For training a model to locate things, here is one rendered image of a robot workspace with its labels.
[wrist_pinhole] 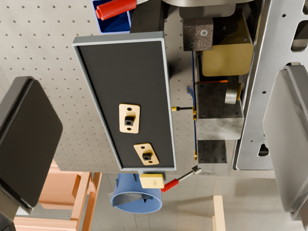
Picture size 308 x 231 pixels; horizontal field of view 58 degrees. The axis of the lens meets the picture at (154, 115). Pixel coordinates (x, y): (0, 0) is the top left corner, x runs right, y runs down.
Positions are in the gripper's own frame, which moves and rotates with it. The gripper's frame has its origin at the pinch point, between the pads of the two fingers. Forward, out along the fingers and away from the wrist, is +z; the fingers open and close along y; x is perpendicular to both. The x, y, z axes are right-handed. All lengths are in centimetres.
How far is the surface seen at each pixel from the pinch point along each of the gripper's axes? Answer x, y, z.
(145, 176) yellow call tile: -56, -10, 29
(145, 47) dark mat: -16.6, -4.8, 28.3
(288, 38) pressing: -27, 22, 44
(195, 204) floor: -337, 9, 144
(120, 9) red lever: -11.2, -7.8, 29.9
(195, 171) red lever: -68, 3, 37
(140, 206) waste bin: -237, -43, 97
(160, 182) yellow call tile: -59, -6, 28
